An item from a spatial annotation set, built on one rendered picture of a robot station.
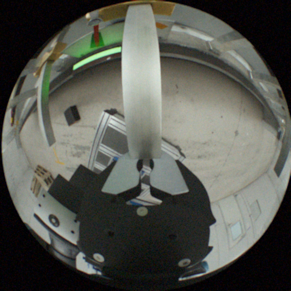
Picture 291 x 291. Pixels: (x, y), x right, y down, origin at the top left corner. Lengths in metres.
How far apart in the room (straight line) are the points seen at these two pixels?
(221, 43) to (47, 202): 0.57
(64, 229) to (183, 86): 1.14
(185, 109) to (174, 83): 0.28
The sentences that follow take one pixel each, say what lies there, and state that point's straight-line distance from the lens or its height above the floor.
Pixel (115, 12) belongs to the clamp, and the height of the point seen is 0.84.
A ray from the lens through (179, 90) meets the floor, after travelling 0.99.
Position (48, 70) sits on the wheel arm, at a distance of 0.31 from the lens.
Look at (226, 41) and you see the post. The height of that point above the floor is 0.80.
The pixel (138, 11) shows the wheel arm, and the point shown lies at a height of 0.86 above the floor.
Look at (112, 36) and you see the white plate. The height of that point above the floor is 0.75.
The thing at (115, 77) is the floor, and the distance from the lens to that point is 1.02.
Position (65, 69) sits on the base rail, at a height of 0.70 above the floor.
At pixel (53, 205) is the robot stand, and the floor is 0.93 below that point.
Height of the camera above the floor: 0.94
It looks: 61 degrees down
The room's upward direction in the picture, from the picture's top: 179 degrees counter-clockwise
